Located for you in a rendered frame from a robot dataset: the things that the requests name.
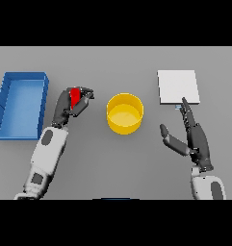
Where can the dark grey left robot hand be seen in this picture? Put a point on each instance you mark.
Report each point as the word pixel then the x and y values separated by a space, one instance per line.
pixel 62 107

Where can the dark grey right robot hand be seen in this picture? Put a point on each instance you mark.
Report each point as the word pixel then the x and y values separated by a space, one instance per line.
pixel 197 141

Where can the red beaker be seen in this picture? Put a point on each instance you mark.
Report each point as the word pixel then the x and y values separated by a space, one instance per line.
pixel 75 97

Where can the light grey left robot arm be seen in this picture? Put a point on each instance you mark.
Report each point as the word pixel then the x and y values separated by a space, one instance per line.
pixel 46 157

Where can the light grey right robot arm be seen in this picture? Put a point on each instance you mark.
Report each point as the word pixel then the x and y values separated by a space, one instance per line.
pixel 206 187

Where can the pale square measuring scale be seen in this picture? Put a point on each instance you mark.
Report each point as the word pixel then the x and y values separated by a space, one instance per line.
pixel 178 86

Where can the yellow bowl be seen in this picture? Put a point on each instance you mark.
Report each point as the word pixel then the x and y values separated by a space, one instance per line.
pixel 124 113

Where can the blue tray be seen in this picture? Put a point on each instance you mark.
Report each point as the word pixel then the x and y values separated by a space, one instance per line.
pixel 21 105

